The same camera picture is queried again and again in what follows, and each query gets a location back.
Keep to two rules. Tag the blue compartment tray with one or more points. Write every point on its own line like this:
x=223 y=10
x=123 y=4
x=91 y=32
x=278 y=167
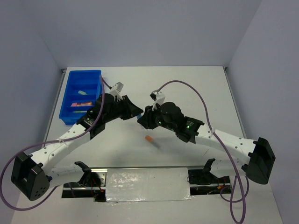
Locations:
x=79 y=80

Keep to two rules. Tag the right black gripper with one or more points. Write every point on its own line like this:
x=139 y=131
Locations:
x=148 y=123

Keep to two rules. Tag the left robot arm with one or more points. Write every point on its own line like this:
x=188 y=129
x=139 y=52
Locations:
x=33 y=175

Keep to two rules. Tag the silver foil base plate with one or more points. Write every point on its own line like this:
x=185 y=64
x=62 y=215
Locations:
x=154 y=184

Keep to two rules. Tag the green translucent cap case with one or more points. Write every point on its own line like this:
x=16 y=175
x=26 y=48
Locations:
x=82 y=93

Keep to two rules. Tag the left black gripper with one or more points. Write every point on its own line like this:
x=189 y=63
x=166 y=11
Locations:
x=130 y=109

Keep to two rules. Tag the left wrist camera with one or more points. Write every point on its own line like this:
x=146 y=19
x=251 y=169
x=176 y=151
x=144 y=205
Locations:
x=115 y=91

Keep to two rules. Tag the orange highlighter pen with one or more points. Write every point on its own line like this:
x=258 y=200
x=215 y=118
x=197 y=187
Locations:
x=152 y=141

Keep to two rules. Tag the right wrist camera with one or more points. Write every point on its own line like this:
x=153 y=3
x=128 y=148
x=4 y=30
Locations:
x=158 y=98

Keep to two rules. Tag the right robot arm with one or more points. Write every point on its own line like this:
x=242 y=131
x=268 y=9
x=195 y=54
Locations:
x=253 y=159

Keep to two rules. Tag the pink capped glue bottle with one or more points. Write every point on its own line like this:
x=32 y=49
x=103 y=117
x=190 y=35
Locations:
x=82 y=104

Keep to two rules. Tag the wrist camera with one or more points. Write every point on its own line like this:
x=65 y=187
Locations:
x=158 y=98
x=115 y=91

